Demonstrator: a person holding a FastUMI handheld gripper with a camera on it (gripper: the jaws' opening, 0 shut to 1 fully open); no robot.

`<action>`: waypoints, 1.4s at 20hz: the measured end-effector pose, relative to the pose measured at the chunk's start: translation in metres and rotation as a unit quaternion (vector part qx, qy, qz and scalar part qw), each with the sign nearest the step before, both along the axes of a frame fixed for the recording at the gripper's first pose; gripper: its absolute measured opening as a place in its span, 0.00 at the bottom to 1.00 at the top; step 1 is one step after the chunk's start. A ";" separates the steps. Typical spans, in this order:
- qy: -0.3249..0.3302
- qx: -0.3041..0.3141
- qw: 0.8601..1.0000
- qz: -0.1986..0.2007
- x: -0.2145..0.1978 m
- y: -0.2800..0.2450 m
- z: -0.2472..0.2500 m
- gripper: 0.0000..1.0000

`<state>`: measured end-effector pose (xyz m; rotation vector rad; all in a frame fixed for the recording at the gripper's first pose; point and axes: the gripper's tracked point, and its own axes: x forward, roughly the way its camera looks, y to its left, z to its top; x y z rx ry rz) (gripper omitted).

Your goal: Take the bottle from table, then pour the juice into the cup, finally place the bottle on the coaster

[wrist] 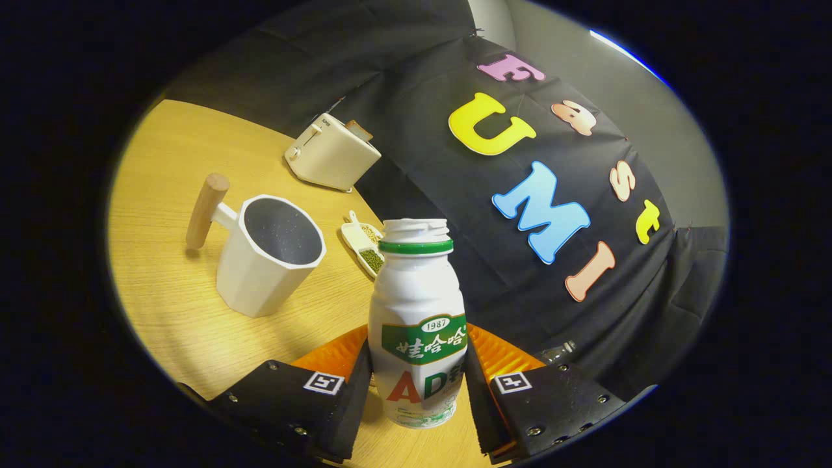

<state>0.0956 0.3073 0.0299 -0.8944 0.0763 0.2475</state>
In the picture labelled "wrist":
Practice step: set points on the white juice bottle green label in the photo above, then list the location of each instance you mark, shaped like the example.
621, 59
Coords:
416, 292

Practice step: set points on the brown toast slice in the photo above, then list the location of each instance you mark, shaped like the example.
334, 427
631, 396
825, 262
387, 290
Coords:
359, 131

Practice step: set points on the white divided bean dish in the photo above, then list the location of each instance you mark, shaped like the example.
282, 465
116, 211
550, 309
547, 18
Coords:
364, 240

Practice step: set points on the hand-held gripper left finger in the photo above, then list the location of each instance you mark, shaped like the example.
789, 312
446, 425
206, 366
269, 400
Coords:
354, 406

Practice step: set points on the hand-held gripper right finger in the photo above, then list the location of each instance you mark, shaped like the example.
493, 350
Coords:
481, 409

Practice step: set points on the cream toaster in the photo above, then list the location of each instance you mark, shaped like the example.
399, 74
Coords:
331, 159

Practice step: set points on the clear plastic water bottle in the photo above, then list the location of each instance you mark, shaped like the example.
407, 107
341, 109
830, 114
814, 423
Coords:
558, 352

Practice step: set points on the wooden table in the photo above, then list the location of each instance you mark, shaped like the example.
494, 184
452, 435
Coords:
169, 292

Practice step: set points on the black backdrop cloth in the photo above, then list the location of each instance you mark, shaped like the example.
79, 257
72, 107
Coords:
422, 162

